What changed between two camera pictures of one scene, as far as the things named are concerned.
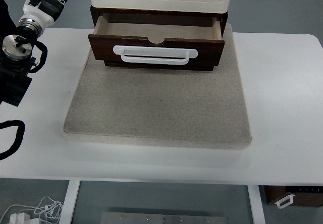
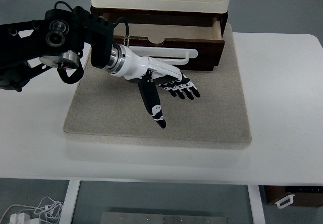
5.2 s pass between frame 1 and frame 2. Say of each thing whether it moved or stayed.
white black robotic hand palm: moved
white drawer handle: stayed
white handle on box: stayed
